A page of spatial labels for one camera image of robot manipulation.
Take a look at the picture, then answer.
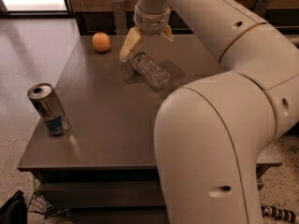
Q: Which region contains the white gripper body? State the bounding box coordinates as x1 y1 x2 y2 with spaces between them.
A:
134 5 170 36

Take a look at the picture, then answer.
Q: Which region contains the grey drawer cabinet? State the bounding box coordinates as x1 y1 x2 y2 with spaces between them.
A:
17 34 283 224

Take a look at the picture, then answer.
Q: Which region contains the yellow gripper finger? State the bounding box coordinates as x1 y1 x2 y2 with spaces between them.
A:
160 24 174 42
120 26 142 63

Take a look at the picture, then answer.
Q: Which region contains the right metal wall bracket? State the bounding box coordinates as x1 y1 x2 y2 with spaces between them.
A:
253 0 271 17

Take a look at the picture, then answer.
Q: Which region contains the black white striped handle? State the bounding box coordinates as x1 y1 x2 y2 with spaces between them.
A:
261 204 299 224

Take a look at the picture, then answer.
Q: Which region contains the clear plastic water bottle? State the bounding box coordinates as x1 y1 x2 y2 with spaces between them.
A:
130 52 170 90

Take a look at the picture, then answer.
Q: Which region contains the orange fruit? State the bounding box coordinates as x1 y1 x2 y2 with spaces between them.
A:
92 33 111 52

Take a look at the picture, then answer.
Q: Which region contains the black wire basket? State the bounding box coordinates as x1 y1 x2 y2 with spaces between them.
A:
27 192 67 219

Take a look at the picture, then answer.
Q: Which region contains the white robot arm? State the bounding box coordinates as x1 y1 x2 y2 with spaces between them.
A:
120 0 299 224

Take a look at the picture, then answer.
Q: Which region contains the metal wall bracket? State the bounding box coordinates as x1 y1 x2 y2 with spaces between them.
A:
253 0 271 17
112 0 127 35

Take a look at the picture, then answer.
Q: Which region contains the silver blue drink can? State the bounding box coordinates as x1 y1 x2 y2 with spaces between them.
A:
27 83 71 135

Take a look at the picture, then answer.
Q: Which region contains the left metal wall bracket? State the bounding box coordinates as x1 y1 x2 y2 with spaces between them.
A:
112 0 127 35

